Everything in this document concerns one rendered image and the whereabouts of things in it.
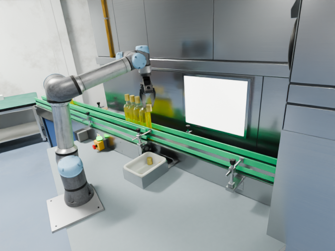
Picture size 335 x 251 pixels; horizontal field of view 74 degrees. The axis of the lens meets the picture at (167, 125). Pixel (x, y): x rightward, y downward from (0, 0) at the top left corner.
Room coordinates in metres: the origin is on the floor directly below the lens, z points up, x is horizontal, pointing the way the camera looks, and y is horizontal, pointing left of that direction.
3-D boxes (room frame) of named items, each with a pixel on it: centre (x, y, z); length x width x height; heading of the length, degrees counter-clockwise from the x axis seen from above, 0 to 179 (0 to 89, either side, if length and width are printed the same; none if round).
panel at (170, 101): (1.41, -0.11, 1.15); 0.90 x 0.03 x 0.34; 47
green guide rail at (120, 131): (1.92, 0.84, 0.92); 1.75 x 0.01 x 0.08; 47
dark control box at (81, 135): (1.74, 0.74, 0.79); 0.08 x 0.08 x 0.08; 47
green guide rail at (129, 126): (1.97, 0.79, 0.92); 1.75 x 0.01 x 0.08; 47
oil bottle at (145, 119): (1.46, 0.15, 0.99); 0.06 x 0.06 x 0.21; 47
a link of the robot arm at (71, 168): (0.99, 0.51, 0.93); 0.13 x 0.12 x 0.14; 29
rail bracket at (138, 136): (1.31, 0.17, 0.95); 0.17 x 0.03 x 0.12; 137
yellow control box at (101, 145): (1.55, 0.53, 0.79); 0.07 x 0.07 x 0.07; 47
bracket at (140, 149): (1.33, 0.16, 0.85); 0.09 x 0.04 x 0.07; 137
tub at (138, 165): (1.16, 0.15, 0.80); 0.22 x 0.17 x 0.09; 137
